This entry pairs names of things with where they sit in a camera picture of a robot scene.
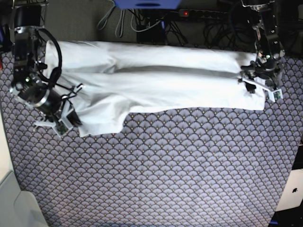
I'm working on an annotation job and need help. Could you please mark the white apple box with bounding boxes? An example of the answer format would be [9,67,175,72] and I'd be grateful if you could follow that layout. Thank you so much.
[276,169,303,211]

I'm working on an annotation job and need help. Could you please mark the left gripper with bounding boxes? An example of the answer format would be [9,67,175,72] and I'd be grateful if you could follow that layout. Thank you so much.
[238,61,283,102]

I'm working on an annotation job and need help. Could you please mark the black power strip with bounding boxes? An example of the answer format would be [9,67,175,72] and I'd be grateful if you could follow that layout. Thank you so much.
[178,9,228,18]

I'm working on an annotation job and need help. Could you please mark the black box under table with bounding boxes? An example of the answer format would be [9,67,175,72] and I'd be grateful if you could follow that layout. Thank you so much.
[136,24,166,44]

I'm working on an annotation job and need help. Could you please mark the white T-shirt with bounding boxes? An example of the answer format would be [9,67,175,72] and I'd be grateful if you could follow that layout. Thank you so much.
[44,41,266,137]

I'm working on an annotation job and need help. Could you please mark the grey plastic bin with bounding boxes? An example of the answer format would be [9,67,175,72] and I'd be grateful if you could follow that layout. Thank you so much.
[0,171,48,227]

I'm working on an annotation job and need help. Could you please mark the grey looped cable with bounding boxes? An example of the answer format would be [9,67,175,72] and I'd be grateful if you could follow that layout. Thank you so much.
[97,0,126,38]

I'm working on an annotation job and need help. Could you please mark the patterned table cloth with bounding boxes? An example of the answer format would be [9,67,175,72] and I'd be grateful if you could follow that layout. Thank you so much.
[0,53,303,227]

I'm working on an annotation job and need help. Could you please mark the blue box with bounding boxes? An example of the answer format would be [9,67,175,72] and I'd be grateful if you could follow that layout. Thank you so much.
[114,0,181,9]

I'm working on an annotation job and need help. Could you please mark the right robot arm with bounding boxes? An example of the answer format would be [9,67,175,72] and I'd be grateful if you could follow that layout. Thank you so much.
[9,0,83,137]

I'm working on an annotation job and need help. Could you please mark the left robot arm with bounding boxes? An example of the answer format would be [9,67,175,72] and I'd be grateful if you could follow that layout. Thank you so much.
[228,0,285,102]

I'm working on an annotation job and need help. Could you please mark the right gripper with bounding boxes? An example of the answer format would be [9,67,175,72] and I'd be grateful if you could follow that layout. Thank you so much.
[34,84,83,137]

